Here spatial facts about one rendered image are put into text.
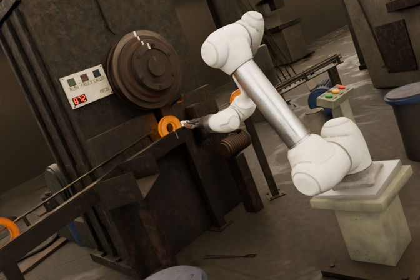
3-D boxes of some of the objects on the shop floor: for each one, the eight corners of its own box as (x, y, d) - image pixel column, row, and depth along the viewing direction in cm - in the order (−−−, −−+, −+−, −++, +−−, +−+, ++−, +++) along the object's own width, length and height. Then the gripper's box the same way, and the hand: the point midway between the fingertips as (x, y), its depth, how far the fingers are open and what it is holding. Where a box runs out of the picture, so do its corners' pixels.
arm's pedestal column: (445, 232, 176) (426, 168, 170) (414, 292, 150) (391, 219, 144) (359, 225, 205) (341, 170, 200) (321, 274, 180) (299, 213, 174)
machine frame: (90, 260, 290) (-21, 26, 259) (197, 187, 356) (118, -6, 325) (141, 281, 234) (6, -15, 203) (257, 190, 300) (168, -44, 269)
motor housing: (242, 214, 270) (213, 142, 260) (262, 198, 283) (235, 128, 274) (255, 216, 260) (226, 140, 250) (275, 199, 273) (249, 126, 264)
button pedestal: (344, 192, 245) (312, 98, 235) (362, 174, 260) (333, 85, 249) (368, 194, 233) (336, 94, 222) (385, 174, 248) (356, 80, 237)
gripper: (202, 134, 217) (175, 133, 235) (218, 124, 225) (191, 125, 243) (197, 120, 215) (171, 121, 233) (214, 112, 223) (187, 113, 241)
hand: (185, 123), depth 235 cm, fingers closed
